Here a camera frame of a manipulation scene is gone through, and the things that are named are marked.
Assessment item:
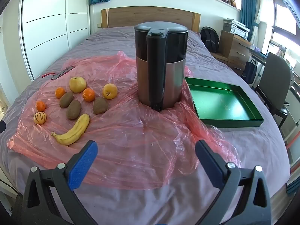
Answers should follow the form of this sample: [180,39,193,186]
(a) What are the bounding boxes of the yellow apple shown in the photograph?
[69,76,87,93]

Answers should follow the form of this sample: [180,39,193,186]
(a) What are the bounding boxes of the yellow banana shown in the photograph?
[51,114,90,146]

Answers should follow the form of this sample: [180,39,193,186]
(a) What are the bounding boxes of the brown kiwi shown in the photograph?
[59,91,74,109]
[66,99,81,120]
[93,97,109,115]

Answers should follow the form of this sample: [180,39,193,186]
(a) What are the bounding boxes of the large window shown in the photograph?
[258,0,300,59]

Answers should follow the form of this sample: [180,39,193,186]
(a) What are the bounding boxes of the bed with purple sheet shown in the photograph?
[0,6,292,225]

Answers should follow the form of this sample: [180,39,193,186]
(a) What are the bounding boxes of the black and steel electric kettle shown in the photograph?
[134,22,188,112]

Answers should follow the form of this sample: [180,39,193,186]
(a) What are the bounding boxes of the striped pepino melon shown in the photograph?
[33,112,47,125]

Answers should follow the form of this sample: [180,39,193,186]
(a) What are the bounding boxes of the wooden dresser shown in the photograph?
[212,30,252,77]

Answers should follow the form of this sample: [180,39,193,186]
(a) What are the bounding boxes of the white printer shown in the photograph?
[231,20,250,39]

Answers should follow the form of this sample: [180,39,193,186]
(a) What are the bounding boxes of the salmon metal frame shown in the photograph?
[287,131,300,149]

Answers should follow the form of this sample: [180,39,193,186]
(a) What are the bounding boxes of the glass top desk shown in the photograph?
[248,44,270,64]

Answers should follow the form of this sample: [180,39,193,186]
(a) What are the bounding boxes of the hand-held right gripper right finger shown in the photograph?
[195,140,272,225]

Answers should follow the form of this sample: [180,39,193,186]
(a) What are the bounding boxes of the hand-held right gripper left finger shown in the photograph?
[22,140,104,225]

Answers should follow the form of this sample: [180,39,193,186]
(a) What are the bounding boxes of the green metal tray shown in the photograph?
[185,77,265,128]

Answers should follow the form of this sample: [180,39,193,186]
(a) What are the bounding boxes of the pink plastic sheet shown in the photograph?
[7,51,242,190]

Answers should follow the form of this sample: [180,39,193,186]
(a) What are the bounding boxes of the black backpack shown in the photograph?
[200,26,220,53]

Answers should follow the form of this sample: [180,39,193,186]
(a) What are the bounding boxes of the dark tote bag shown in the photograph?
[241,58,258,84]

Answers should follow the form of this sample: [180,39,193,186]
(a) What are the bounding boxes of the white wardrobe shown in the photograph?
[20,0,91,80]

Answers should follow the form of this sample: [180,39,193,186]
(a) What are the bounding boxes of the grey chair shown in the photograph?
[254,52,294,129]

